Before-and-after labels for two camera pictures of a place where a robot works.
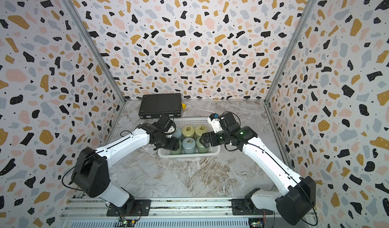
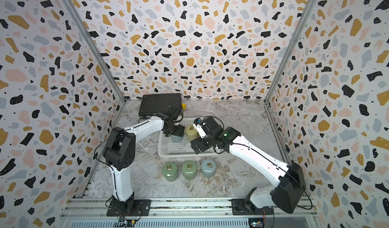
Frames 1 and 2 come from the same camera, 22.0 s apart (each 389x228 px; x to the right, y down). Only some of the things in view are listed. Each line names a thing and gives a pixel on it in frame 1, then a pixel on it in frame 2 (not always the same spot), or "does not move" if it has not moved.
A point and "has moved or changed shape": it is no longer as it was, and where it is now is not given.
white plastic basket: [214, 150] does not move
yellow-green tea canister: [188, 131] does not move
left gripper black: [174, 145] -> [180, 131]
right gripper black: [212, 136] -> [199, 141]
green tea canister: [201, 148] has moved or changed shape
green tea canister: [178, 152] -> [170, 171]
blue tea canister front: [189, 145] -> [208, 167]
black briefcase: [153, 106] does not move
